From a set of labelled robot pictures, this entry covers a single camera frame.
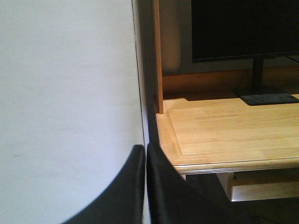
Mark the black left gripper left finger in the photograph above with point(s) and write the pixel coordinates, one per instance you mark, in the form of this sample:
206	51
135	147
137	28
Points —
122	201

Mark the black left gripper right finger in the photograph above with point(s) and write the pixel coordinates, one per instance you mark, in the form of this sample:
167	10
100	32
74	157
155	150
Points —
173	201

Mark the light wooden desk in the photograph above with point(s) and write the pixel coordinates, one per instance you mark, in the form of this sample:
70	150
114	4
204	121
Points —
204	127

